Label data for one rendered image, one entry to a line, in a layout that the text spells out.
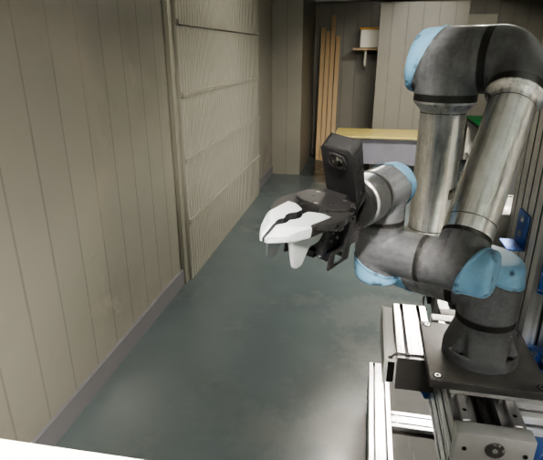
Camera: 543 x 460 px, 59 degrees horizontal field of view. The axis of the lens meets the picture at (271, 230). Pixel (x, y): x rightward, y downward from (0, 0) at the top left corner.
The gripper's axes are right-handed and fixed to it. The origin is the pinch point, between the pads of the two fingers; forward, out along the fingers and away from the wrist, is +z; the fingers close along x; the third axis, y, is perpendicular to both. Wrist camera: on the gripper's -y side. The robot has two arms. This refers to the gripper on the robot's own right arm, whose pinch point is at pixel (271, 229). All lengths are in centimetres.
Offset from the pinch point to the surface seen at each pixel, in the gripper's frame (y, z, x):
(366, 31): -2, -631, 309
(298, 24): -3, -508, 343
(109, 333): 146, -85, 154
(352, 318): 157, -211, 71
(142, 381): 165, -86, 129
